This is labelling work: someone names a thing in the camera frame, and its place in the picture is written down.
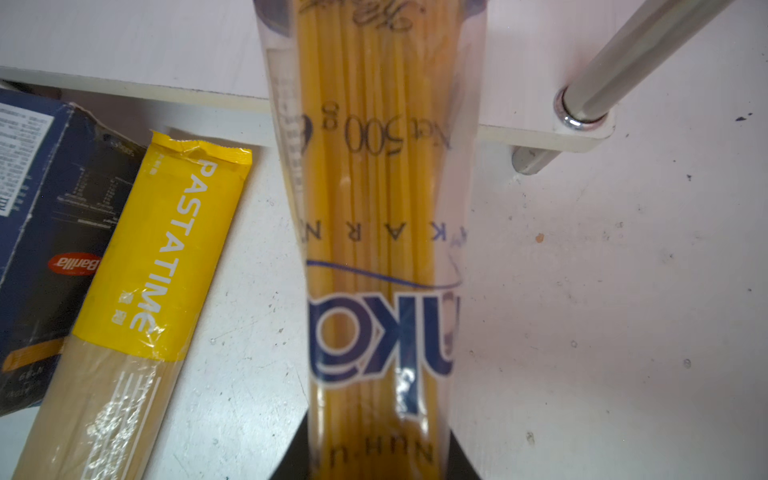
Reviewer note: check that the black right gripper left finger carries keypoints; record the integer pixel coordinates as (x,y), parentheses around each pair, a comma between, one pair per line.
(295,463)

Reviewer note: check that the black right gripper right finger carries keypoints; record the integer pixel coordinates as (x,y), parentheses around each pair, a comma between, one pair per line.
(459,467)

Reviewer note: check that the clear blue spaghetti pack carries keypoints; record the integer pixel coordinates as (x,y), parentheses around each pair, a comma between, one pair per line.
(376,112)

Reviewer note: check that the dark blue Barilla pasta box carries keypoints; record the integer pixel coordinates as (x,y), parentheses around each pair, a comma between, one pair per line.
(65,179)

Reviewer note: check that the yellow Pastatime spaghetti pack left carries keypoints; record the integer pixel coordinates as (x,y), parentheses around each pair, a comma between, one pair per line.
(104,407)

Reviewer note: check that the white two-tier shelf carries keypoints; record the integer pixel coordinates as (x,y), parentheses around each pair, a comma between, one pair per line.
(211,53)

